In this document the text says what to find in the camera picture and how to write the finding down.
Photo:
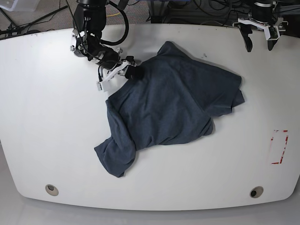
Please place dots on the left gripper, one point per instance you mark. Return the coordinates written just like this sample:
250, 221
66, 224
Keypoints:
245, 30

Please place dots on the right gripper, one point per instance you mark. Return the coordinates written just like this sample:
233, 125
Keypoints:
108, 59

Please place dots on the dark blue T-shirt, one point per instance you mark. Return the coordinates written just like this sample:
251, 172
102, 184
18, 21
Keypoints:
172, 99

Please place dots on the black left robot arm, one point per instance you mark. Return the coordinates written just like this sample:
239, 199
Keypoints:
261, 17

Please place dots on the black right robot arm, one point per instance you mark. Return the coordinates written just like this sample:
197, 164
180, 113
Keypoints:
89, 20

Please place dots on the black box under table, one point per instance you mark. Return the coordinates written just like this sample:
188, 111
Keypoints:
158, 19

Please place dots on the red tape rectangle marking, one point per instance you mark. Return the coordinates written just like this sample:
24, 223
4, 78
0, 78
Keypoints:
278, 144

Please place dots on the black tripod stand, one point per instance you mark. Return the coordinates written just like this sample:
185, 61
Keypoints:
14, 30

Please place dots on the clear plastic storage box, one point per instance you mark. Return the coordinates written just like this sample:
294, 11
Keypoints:
19, 5

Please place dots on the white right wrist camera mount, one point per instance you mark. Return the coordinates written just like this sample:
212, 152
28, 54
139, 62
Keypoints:
105, 76

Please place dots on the left table cable grommet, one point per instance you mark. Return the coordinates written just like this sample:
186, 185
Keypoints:
51, 190

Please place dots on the table cable grommet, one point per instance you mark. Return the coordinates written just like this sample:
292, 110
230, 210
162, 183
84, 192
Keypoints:
51, 190
256, 192

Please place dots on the right table cable grommet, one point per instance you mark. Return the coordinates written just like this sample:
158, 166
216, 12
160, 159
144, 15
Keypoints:
256, 192

